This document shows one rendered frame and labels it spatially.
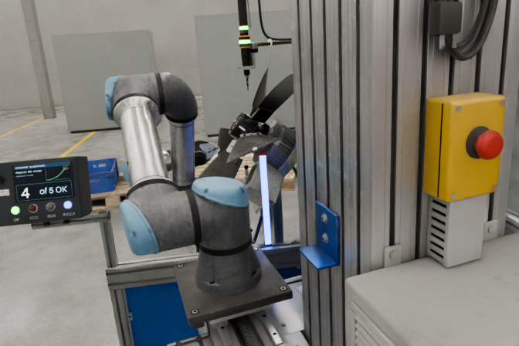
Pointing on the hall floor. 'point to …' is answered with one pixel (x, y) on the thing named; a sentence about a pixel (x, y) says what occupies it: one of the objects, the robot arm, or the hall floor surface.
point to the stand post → (277, 220)
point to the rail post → (120, 317)
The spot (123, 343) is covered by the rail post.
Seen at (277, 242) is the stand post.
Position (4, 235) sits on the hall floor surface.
